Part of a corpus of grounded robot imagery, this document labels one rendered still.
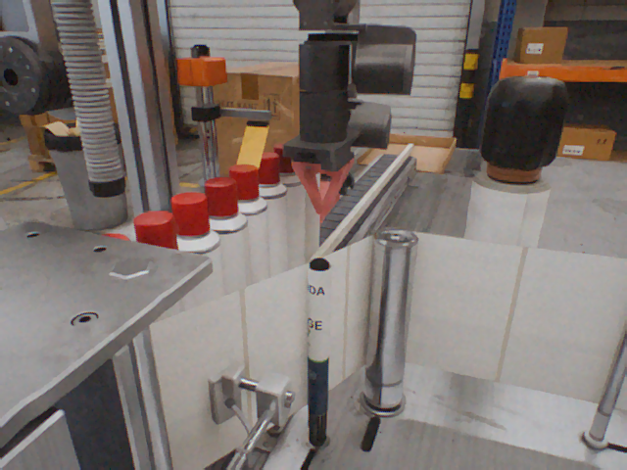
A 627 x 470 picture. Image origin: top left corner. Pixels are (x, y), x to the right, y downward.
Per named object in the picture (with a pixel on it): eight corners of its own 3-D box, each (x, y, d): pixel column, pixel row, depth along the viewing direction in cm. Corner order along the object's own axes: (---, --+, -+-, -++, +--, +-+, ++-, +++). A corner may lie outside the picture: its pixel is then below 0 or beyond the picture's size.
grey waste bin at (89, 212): (108, 237, 293) (88, 138, 267) (51, 229, 304) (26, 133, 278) (148, 212, 330) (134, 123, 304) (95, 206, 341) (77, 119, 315)
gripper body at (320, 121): (361, 145, 60) (362, 84, 57) (335, 166, 51) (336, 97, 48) (313, 141, 62) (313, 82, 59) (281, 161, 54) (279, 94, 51)
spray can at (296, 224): (294, 292, 67) (292, 152, 59) (264, 283, 69) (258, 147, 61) (312, 276, 71) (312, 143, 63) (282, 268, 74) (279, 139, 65)
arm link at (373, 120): (334, 91, 85) (325, 65, 77) (398, 94, 82) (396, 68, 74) (322, 153, 83) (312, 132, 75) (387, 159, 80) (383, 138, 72)
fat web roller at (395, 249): (399, 424, 45) (417, 250, 38) (354, 410, 47) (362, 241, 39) (409, 392, 49) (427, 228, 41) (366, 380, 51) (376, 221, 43)
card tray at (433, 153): (443, 173, 135) (445, 161, 134) (356, 164, 144) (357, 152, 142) (455, 149, 161) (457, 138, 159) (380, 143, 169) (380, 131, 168)
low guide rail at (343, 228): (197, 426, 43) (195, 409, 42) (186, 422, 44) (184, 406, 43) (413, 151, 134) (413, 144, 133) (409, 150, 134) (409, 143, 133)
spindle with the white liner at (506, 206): (523, 337, 58) (584, 83, 45) (448, 320, 61) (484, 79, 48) (522, 300, 65) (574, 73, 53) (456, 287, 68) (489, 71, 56)
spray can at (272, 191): (280, 309, 63) (276, 163, 55) (246, 303, 65) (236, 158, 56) (295, 291, 67) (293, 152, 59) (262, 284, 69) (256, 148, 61)
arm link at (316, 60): (307, 32, 55) (291, 33, 50) (365, 32, 53) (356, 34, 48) (307, 94, 57) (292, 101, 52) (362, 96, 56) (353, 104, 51)
